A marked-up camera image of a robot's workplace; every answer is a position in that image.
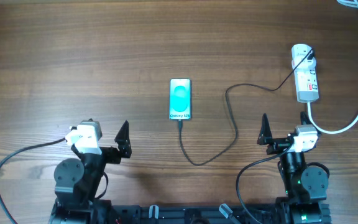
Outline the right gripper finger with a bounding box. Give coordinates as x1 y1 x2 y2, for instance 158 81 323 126
257 113 273 145
299 111 321 135

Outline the white power strip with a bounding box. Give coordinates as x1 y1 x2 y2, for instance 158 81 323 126
291 44 319 103

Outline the black USB charging cable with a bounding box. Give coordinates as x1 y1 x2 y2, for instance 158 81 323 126
177 48 316 167

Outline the teal Galaxy smartphone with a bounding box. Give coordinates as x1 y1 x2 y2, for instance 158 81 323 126
169 78 191 120

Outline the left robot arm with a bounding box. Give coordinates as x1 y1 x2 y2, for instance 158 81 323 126
48 119 132 223

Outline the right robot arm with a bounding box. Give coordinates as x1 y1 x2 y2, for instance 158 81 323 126
257 112 332 224

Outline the white charger plug adapter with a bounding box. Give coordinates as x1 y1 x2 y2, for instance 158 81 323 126
291 55 316 70

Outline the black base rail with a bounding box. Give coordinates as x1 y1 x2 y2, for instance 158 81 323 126
48 203 332 224

